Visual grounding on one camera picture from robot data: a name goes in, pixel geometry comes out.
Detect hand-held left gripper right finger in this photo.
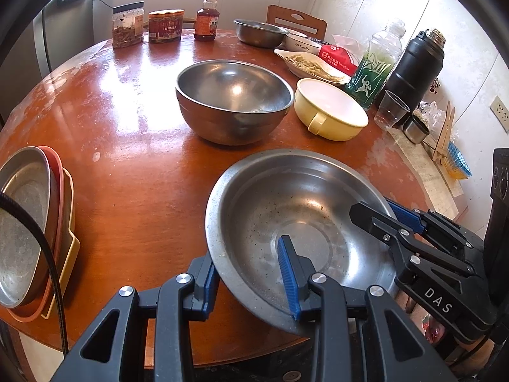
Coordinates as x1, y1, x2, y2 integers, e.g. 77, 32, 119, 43
277, 235, 458, 382

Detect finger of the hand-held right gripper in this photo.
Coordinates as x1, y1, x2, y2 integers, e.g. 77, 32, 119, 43
387, 200, 485, 264
349, 202, 477, 284

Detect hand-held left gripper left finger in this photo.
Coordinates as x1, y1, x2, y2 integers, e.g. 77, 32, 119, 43
50, 257, 221, 382

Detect wide steel basin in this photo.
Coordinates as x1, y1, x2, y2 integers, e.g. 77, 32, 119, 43
205, 148, 400, 336

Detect yellow bowl with handle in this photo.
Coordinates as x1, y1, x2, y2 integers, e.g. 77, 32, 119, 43
293, 78, 369, 142

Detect yellow shell-shaped plate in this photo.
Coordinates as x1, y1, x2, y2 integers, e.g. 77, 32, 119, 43
40, 166, 81, 320

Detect pink plastic plate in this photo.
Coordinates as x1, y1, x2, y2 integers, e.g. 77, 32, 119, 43
6, 146, 66, 323

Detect deep steel bowl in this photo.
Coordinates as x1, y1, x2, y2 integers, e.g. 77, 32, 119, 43
175, 60, 294, 146

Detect steel pan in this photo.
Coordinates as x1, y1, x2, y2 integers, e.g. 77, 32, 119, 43
0, 146, 54, 309

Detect person's pink patterned clothing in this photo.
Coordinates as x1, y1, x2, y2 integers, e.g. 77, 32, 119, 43
406, 298, 450, 347

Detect blue and yellow paper liners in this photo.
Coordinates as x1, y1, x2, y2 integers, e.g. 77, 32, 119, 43
444, 142, 472, 180

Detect steel thermos cap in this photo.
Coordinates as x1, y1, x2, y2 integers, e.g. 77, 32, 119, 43
402, 115, 431, 145

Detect wooden stand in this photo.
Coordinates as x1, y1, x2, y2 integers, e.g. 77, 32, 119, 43
431, 101, 456, 166

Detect clear plastic cup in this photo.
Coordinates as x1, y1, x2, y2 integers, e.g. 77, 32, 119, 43
374, 90, 411, 131

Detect green drink bottle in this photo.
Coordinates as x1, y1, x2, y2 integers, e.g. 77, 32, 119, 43
345, 18, 407, 111

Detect black thermos flask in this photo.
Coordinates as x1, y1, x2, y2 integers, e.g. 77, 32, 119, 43
376, 29, 447, 126

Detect yellow noodles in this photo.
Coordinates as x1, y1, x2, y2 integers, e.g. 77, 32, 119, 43
284, 53, 345, 82

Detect red tissue pack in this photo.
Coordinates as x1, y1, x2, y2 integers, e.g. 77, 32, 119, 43
318, 35, 360, 76

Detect white oblong plate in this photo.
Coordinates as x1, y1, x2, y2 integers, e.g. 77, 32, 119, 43
274, 49, 346, 85

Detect printed white ceramic bowl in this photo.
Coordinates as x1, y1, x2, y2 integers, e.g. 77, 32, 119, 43
285, 34, 323, 55

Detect wooden chair with carved back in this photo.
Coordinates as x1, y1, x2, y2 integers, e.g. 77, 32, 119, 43
266, 5, 328, 40

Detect small steel bowl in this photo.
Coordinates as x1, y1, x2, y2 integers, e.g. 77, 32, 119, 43
233, 18, 290, 48

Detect brown sauce bottle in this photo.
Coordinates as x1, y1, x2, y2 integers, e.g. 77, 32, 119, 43
194, 0, 219, 41

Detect red labelled jar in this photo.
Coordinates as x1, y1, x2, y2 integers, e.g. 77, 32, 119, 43
148, 9, 185, 44

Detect clear jar with dark lid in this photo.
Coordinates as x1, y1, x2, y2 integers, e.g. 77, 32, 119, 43
112, 2, 144, 49

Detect grey refrigerator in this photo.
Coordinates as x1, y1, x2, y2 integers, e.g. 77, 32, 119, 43
34, 0, 96, 76

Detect white wall socket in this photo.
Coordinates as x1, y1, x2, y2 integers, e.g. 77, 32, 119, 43
489, 95, 509, 133

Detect black cable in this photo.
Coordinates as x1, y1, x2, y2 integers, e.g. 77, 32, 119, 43
0, 192, 69, 355

